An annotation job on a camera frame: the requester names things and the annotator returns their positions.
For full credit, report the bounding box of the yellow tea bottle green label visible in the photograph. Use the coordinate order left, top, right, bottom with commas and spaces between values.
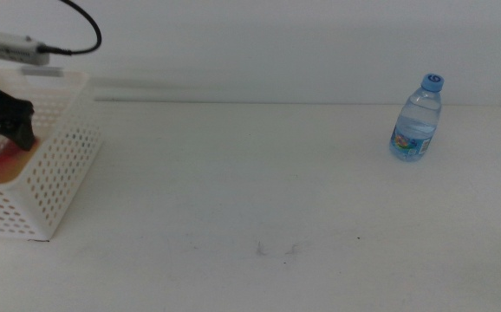
0, 137, 40, 185

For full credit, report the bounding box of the small water bottle blue cap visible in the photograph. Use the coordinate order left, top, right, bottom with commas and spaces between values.
388, 73, 446, 163

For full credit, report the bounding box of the white perforated plastic basket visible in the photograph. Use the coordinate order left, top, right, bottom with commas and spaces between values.
0, 67, 104, 242

